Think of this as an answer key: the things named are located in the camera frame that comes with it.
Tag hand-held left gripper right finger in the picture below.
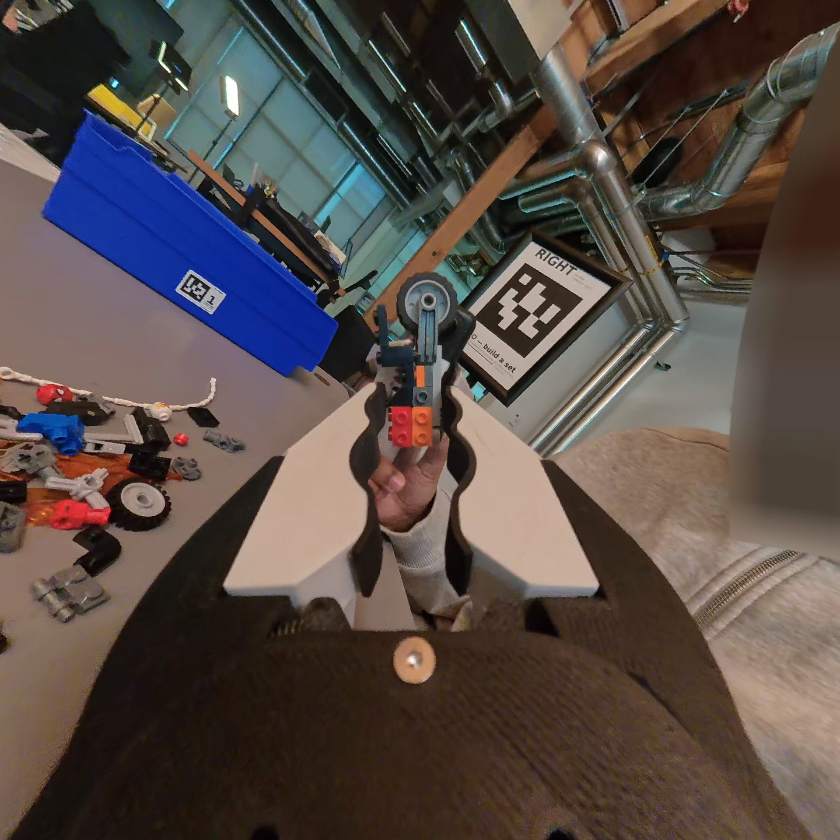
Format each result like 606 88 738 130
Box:
441 382 601 599

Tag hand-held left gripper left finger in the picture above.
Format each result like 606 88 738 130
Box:
222 384 388 627

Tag partly built lego motorcycle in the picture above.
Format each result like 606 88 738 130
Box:
374 271 478 450

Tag pile of lego pieces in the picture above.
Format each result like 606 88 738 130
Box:
0 384 247 624

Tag person's right forearm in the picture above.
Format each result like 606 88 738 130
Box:
381 489 476 621

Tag person's right hand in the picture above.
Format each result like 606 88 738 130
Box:
367 438 450 530

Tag black chair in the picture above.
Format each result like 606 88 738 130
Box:
318 269 378 385

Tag black framed marker sign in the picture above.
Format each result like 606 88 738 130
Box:
457 230 634 406

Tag black bag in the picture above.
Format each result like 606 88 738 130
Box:
262 197 342 263

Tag wooden top office desk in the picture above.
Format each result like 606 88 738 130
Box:
187 151 342 296

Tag blue plastic bin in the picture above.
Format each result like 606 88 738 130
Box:
42 108 339 378

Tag silver metal pipes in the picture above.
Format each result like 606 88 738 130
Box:
525 46 690 454

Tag yellow bin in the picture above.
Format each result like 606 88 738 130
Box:
88 85 142 129

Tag small black lamp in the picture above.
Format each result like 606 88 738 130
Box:
150 39 191 89

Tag black monitor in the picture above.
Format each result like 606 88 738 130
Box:
0 13 132 165

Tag white lego chain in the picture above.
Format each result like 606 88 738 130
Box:
0 366 219 422

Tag wooden post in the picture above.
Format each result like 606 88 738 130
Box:
384 105 578 326

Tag silver ventilation duct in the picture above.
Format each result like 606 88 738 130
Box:
640 26 840 224

